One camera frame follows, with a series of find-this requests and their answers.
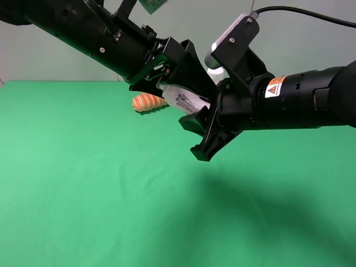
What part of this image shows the green circuit board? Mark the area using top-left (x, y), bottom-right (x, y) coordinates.
top-left (139, 0), bottom-right (168, 14)

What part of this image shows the green table cloth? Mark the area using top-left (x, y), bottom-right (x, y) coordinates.
top-left (1, 82), bottom-right (355, 266)

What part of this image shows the white bottle with black cap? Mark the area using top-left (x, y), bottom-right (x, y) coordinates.
top-left (157, 84), bottom-right (210, 115)

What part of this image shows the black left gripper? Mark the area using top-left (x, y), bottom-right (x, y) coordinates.
top-left (122, 37), bottom-right (216, 101)

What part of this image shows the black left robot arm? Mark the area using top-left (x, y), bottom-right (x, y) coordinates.
top-left (1, 1), bottom-right (216, 100)

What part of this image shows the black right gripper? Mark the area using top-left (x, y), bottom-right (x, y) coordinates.
top-left (179, 72), bottom-right (274, 161)

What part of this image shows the black camera cable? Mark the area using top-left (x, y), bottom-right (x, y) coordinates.
top-left (254, 7), bottom-right (356, 28)

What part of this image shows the orange striped bread toy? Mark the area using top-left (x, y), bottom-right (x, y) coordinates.
top-left (132, 93), bottom-right (167, 112)

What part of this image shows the white plastic bottle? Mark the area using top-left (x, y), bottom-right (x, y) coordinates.
top-left (207, 67), bottom-right (224, 85)

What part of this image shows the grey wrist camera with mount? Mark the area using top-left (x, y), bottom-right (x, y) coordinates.
top-left (204, 12), bottom-right (268, 81)

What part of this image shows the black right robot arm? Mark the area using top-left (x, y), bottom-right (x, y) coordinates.
top-left (179, 62), bottom-right (355, 161)

